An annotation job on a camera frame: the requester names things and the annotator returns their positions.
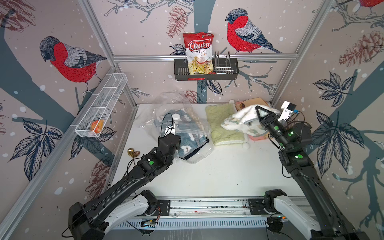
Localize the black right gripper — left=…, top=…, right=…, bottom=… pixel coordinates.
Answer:
left=256, top=106, right=292, bottom=152

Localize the white teal patterned blanket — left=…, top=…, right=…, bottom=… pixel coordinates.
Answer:
left=221, top=105, right=281, bottom=137

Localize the clear plastic vacuum bag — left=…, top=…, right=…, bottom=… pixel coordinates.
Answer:
left=136, top=92, right=214, bottom=164

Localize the light green fluffy blanket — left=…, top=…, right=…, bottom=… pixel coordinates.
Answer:
left=205, top=102, right=247, bottom=147

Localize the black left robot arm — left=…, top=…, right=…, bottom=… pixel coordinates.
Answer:
left=68, top=134, right=181, bottom=240

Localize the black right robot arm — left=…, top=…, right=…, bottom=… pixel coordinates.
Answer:
left=255, top=106, right=369, bottom=240

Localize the red cassava chips bag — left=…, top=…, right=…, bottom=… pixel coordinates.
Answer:
left=183, top=33, right=214, bottom=75

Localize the beige folded cloth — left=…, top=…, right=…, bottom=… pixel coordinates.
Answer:
left=235, top=98, right=269, bottom=111

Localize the gold spoon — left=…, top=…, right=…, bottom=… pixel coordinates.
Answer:
left=124, top=148, right=141, bottom=177

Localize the orange item in basket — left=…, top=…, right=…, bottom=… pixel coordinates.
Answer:
left=90, top=120, right=104, bottom=134

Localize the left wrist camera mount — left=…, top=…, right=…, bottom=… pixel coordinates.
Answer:
left=164, top=121, right=176, bottom=136

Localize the dark grey wall rack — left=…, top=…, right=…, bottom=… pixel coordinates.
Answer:
left=174, top=54, right=239, bottom=81

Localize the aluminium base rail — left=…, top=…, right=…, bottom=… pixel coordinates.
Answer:
left=157, top=196, right=252, bottom=219

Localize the white wire mesh basket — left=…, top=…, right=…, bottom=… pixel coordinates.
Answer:
left=75, top=73, right=128, bottom=138

